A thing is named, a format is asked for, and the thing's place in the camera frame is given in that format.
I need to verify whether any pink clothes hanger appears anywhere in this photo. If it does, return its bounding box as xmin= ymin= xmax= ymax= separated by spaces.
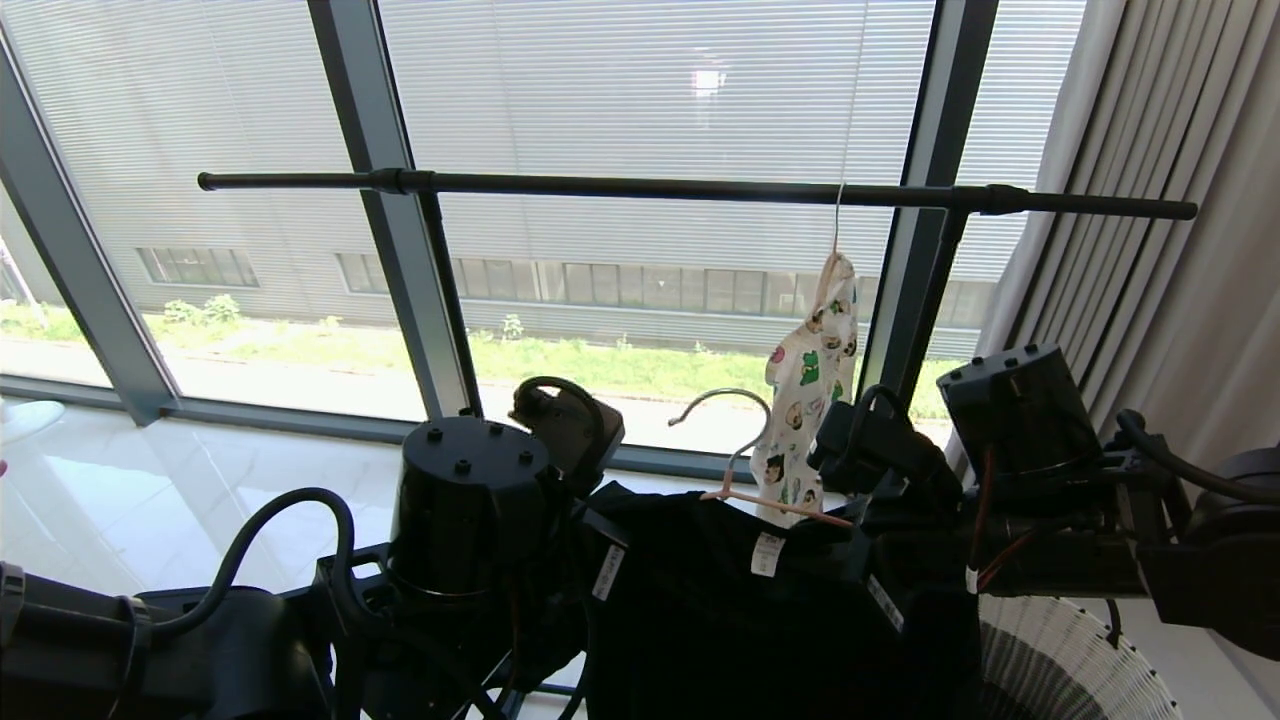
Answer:
xmin=668 ymin=388 xmax=857 ymax=528
xmin=818 ymin=183 xmax=849 ymax=301

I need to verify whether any black clothes rack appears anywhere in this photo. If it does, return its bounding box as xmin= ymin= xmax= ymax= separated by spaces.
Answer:
xmin=198 ymin=168 xmax=1199 ymax=720

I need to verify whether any cream printed garment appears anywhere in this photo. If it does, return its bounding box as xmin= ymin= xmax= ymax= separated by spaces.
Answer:
xmin=750 ymin=250 xmax=861 ymax=528

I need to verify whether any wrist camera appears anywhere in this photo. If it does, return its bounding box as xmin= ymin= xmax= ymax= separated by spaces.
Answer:
xmin=845 ymin=530 xmax=916 ymax=641
xmin=575 ymin=505 xmax=633 ymax=608

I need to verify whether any window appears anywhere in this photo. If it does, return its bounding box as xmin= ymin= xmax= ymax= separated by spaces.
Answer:
xmin=0 ymin=0 xmax=1089 ymax=483

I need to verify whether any beige curtain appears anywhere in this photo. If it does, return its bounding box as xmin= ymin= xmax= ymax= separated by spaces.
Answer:
xmin=945 ymin=0 xmax=1280 ymax=471

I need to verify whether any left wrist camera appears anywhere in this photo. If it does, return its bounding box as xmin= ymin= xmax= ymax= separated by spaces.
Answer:
xmin=575 ymin=505 xmax=633 ymax=608

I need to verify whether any white laundry basket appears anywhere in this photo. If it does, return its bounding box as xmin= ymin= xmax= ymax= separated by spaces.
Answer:
xmin=975 ymin=595 xmax=1186 ymax=720

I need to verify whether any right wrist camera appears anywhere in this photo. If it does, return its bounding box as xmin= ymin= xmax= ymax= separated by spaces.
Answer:
xmin=845 ymin=530 xmax=916 ymax=641

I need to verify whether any black garment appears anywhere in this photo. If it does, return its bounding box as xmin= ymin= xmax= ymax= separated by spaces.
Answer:
xmin=583 ymin=480 xmax=986 ymax=720

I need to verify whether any white round-base stand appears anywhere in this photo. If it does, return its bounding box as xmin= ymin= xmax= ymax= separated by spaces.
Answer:
xmin=0 ymin=400 xmax=67 ymax=447

